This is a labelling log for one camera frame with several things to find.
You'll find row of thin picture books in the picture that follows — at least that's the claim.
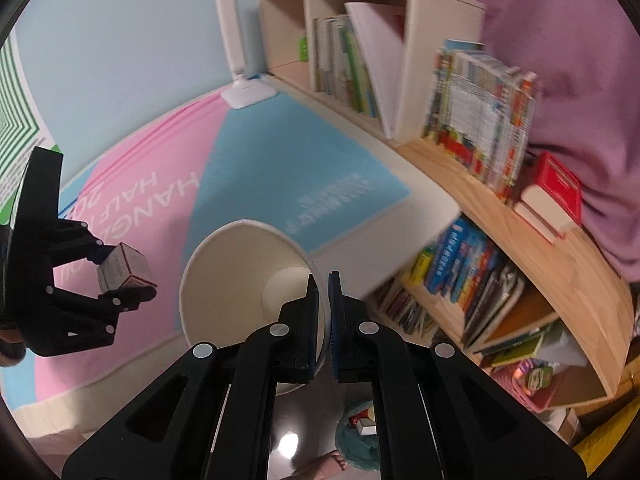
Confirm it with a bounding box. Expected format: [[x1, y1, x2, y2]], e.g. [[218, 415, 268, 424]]
[[372, 280, 443, 338]]

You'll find yellow pillow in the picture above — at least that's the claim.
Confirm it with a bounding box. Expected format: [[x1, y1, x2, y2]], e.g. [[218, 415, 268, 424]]
[[572, 422, 621, 466]]

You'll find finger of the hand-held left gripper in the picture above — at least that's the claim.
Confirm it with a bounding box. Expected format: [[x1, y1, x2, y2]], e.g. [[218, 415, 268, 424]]
[[47, 220, 118, 268], [27, 285, 157, 356]]

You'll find white shelf unit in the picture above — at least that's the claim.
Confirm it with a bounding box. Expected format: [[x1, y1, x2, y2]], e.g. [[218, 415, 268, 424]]
[[257, 0, 487, 147]]

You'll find row of green books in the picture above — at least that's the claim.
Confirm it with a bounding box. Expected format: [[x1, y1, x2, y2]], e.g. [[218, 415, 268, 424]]
[[472, 327, 551, 368]]

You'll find thick red book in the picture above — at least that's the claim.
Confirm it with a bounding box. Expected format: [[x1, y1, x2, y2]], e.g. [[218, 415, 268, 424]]
[[514, 200, 568, 245], [522, 152, 583, 233]]

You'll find white desk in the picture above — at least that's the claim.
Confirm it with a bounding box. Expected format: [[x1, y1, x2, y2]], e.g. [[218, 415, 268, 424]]
[[0, 72, 463, 441]]

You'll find row of books in white shelf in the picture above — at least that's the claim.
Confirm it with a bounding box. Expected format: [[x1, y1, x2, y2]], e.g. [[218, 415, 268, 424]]
[[312, 15, 381, 118]]

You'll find small white cardboard box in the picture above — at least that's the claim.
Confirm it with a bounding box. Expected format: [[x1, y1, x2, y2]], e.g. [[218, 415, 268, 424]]
[[96, 242, 151, 293]]

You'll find white paper cup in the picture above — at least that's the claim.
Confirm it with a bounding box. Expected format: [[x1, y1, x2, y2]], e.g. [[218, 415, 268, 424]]
[[179, 219, 332, 397]]

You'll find purple curtain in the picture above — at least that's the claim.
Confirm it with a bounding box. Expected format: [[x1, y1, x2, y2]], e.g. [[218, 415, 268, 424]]
[[450, 0, 640, 281]]

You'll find teal trash bin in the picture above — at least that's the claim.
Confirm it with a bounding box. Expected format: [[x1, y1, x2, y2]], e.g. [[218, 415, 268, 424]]
[[336, 400, 383, 471]]

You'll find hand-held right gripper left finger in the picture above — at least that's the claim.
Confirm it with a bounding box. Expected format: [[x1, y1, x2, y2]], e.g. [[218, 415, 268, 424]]
[[62, 274, 322, 480]]

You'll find pink and blue desk mat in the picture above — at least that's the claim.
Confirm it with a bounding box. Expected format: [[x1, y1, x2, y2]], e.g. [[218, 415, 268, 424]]
[[0, 92, 411, 411]]

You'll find wooden bookshelf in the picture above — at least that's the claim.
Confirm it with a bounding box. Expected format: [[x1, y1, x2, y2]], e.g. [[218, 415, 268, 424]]
[[370, 135, 633, 413]]

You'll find white folder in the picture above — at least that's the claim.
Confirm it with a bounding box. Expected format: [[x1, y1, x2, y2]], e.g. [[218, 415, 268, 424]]
[[345, 2, 406, 141]]

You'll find person's left hand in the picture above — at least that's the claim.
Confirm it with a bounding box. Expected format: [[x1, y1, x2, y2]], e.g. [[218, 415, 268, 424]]
[[0, 331, 23, 368]]

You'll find green tin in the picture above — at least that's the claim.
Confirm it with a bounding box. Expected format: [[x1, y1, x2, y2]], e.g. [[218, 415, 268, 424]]
[[522, 366, 553, 391]]

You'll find row of blue books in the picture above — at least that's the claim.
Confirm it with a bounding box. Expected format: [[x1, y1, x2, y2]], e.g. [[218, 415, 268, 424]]
[[410, 217, 526, 348]]

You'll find pink plastic basket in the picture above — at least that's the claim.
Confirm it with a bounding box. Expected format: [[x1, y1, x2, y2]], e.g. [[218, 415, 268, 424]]
[[492, 360, 571, 413]]

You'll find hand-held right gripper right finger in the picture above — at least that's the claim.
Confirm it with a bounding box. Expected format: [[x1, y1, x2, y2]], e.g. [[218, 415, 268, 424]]
[[327, 270, 588, 480]]

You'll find white desk lamp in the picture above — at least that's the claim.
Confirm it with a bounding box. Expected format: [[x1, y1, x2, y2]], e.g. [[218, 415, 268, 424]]
[[211, 0, 278, 110]]

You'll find green striped wall poster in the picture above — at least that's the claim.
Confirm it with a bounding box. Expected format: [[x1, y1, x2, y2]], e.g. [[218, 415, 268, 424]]
[[0, 30, 63, 226]]

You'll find row of comic books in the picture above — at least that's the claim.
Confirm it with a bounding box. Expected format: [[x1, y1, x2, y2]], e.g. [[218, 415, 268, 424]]
[[422, 40, 538, 206]]

